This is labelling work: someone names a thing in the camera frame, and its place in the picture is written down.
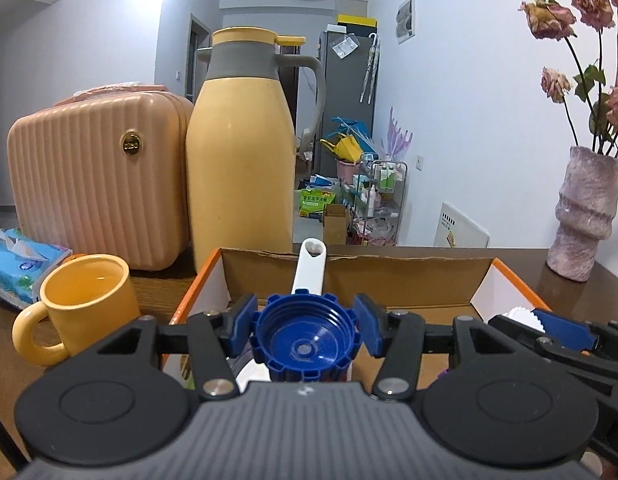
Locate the wall poster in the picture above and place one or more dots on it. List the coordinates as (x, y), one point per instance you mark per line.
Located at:
(406, 17)

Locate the white ribbed cap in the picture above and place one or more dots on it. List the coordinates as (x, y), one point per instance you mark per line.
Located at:
(524, 316)

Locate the purple wall decal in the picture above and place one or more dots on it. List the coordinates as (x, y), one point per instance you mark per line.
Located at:
(400, 135)

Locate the pink ribbed small suitcase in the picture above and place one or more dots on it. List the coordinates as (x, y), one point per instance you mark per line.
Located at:
(89, 185)

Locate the grey refrigerator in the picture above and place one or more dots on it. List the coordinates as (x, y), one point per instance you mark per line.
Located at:
(349, 90)

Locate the yellow thermos jug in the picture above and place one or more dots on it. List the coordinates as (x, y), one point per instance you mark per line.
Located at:
(239, 160)

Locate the blue plastic bag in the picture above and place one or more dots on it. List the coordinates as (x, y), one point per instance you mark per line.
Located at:
(361, 130)

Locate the white and red lint brush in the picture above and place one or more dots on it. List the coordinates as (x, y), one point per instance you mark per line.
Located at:
(309, 270)

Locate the white wall outlet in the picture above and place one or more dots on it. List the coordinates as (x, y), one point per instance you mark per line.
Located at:
(420, 162)

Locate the blue tissue pack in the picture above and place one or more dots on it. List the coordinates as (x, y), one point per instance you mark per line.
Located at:
(19, 265)

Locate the metal storage trolley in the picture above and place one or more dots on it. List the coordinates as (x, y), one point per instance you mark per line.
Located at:
(384, 195)

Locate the grey side door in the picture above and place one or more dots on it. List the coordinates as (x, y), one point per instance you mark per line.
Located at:
(196, 60)

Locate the blue plastic screw cap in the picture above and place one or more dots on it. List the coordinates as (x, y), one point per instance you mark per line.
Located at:
(304, 340)

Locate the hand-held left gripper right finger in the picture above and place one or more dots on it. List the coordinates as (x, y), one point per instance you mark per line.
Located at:
(369, 325)

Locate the bunch of dried pink roses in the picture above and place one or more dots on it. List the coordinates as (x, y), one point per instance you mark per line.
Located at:
(591, 2)

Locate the green printed bag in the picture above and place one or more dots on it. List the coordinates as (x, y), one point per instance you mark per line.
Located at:
(316, 202)

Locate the pink bucket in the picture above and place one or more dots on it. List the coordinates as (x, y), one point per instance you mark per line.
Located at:
(349, 170)

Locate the yellow ceramic mug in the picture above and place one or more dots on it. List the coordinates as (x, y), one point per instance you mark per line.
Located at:
(89, 305)

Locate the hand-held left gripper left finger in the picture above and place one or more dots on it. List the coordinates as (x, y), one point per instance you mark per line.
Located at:
(241, 322)

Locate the yellow bag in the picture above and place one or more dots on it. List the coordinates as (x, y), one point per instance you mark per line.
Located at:
(346, 147)

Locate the white leaning board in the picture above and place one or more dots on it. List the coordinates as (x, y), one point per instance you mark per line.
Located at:
(464, 227)

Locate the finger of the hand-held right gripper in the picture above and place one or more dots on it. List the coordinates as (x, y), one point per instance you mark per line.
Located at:
(564, 332)
(509, 327)

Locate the hanging folded umbrella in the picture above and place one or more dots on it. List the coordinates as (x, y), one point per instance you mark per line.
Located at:
(371, 67)

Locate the pink textured vase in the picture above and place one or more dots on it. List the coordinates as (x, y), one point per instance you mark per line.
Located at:
(584, 210)

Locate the small brown cardboard box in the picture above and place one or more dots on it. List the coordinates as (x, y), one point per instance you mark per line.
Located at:
(336, 227)

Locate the clear plastic bag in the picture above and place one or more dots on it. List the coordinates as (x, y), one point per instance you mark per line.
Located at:
(346, 46)

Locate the yellow and black box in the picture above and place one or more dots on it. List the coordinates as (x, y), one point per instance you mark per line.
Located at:
(357, 22)

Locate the orange-edged cardboard box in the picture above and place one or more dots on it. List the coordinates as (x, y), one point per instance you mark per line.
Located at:
(389, 280)

